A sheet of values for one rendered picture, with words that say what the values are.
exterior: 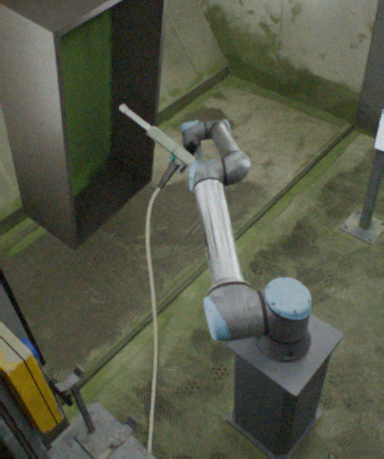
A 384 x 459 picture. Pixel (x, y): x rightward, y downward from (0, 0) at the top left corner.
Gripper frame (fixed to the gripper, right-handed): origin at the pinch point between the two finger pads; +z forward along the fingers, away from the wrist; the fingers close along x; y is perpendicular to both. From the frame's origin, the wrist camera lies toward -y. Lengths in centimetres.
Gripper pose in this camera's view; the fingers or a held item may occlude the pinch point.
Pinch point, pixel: (177, 159)
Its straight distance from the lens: 237.5
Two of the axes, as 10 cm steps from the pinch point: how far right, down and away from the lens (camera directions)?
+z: -3.4, 1.6, -9.3
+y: -5.5, 7.6, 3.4
